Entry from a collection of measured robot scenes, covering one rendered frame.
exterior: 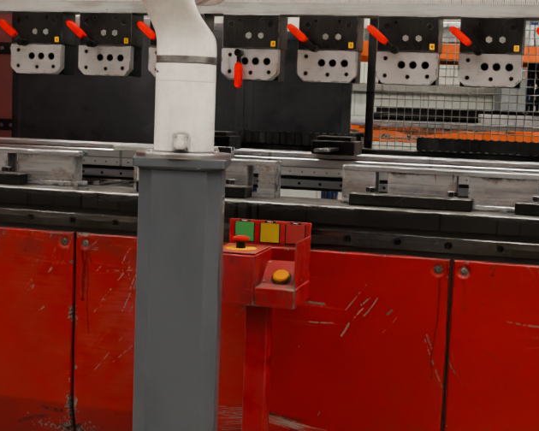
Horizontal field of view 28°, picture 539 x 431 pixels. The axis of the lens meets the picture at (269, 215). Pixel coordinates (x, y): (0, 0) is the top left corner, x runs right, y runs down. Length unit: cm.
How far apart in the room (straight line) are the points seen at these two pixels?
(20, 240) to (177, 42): 98
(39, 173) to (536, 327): 138
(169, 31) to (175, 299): 52
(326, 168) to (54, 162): 75
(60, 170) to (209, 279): 96
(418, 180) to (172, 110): 80
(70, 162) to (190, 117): 90
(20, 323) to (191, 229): 96
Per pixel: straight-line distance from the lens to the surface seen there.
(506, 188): 266
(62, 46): 295
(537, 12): 265
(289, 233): 253
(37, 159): 300
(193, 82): 210
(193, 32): 210
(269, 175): 275
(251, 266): 240
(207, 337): 213
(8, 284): 294
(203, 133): 211
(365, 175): 270
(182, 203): 208
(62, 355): 290
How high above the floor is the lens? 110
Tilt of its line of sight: 6 degrees down
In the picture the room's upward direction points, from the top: 2 degrees clockwise
